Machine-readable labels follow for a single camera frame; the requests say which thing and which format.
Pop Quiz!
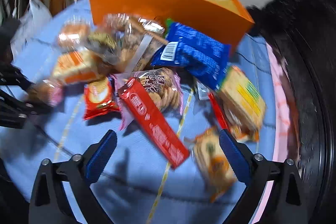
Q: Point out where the bread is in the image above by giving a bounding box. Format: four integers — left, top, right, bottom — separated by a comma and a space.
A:
51, 18, 104, 85

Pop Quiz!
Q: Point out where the blue snack bag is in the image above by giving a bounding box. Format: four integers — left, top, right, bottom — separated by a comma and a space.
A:
151, 22, 231, 91

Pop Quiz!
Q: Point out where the orange biscuit packet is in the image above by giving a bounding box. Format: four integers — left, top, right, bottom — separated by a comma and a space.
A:
184, 127, 237, 202

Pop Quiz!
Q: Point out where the peanut bag clear silver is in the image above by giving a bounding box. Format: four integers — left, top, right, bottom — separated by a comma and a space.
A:
27, 79, 63, 107

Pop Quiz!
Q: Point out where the cracker pack yellow green label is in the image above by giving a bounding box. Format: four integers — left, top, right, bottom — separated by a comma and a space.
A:
208, 65, 266, 142

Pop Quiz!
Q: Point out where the blue checked tablecloth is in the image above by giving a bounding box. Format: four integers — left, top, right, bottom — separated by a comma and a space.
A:
1, 0, 276, 223

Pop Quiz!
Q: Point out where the red round cracker packet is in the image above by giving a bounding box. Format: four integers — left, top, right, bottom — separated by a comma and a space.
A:
83, 76, 120, 120

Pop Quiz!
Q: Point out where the red long biscuit box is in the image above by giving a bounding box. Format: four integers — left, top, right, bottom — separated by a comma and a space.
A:
118, 77, 190, 169

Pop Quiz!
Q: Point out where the pink cookie packet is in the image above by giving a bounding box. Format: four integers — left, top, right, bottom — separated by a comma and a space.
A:
112, 68, 183, 115

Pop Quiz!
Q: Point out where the white plastic shopping bag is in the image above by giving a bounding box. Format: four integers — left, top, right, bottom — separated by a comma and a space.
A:
10, 0, 52, 59

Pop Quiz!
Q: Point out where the pink cloth table edge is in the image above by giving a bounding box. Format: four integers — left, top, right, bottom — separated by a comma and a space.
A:
249, 43, 300, 224

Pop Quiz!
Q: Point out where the brown pastry clear tray pack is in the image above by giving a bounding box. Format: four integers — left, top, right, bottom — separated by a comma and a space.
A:
85, 14, 168, 73

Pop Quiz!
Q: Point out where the orange cardboard box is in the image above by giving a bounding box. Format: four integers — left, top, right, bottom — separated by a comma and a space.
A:
89, 0, 254, 51

